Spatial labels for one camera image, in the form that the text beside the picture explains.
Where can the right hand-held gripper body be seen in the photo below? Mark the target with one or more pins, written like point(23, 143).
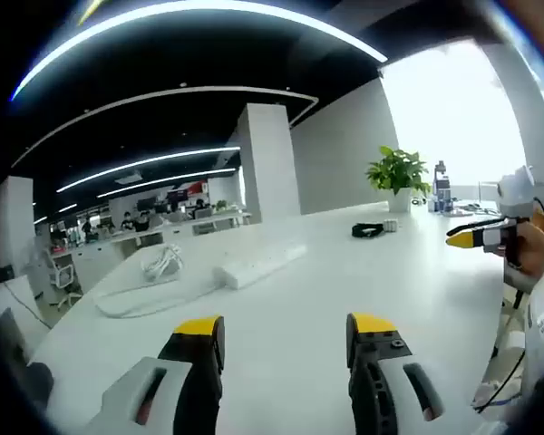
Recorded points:
point(523, 195)

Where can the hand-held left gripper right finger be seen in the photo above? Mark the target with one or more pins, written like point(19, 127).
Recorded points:
point(372, 362)

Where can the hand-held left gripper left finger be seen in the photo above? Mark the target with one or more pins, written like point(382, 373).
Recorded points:
point(195, 385)

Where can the white charger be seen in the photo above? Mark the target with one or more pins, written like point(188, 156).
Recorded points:
point(391, 225)

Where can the white power strip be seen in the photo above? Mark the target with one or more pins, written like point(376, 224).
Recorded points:
point(263, 263)

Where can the white desk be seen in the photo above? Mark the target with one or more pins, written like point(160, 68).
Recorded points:
point(344, 281)

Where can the wide ceiling light strip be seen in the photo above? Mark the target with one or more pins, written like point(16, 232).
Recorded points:
point(344, 37)

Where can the person's right hand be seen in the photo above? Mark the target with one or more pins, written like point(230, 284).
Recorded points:
point(535, 244)

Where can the blue and white device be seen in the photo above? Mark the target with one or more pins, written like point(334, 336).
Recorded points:
point(443, 190)

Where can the potted green plant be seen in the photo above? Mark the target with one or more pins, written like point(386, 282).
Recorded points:
point(399, 170)

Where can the person's striped shirt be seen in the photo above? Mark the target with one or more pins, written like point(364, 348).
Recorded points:
point(503, 385)

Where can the row of background desks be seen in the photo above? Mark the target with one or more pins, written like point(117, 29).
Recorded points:
point(118, 247)

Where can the white office chair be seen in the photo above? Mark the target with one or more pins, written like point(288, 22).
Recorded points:
point(63, 274)

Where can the white square pillar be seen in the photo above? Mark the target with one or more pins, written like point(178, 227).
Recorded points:
point(269, 163)

